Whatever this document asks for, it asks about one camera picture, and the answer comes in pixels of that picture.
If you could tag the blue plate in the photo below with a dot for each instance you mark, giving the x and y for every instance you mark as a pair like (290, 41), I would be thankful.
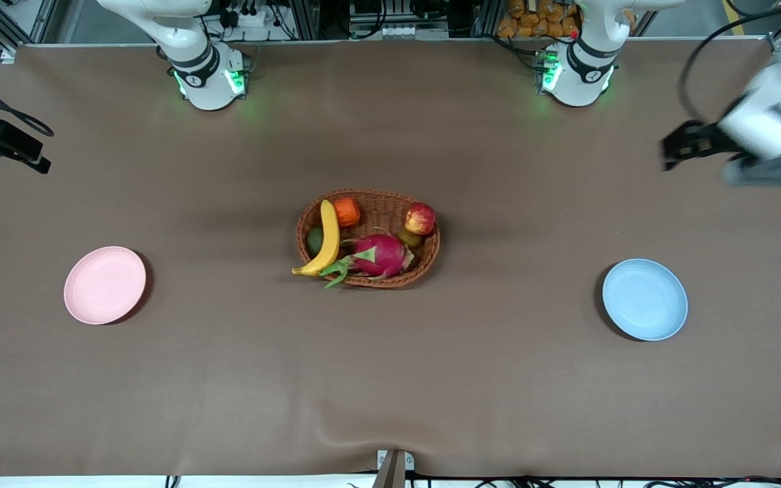
(645, 299)

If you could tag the white connector block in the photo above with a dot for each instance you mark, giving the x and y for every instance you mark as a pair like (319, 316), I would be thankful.
(404, 32)

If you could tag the pink dragon fruit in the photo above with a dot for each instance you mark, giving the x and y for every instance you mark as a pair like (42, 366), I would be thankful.
(384, 256)

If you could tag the white power strip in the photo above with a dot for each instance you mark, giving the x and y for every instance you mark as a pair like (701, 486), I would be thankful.
(248, 17)

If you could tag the metal camera bracket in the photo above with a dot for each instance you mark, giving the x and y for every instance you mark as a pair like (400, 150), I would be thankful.
(394, 474)

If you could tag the orange fruit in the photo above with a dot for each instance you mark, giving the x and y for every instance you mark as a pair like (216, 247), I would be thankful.
(348, 213)

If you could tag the brown wicker basket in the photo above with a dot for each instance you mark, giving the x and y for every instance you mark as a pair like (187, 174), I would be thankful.
(384, 207)

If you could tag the pink plate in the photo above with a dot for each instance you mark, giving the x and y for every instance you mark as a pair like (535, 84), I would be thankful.
(104, 285)

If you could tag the brown table cloth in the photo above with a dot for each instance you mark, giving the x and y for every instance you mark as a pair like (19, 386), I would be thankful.
(228, 373)

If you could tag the red yellow apple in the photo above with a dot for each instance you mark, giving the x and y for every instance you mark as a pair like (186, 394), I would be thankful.
(419, 219)

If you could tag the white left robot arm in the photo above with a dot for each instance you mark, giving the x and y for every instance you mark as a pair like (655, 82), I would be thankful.
(577, 81)

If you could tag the brown kiwi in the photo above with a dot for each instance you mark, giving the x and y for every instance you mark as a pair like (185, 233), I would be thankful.
(409, 239)

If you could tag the yellow banana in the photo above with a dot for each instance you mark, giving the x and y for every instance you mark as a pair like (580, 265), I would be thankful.
(328, 237)

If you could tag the pile of orange items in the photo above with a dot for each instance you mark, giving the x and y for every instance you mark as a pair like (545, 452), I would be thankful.
(533, 20)

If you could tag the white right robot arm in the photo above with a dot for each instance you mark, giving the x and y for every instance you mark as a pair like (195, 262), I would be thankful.
(207, 88)

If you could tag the green avocado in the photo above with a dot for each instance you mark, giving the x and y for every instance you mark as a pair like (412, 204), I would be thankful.
(314, 241)

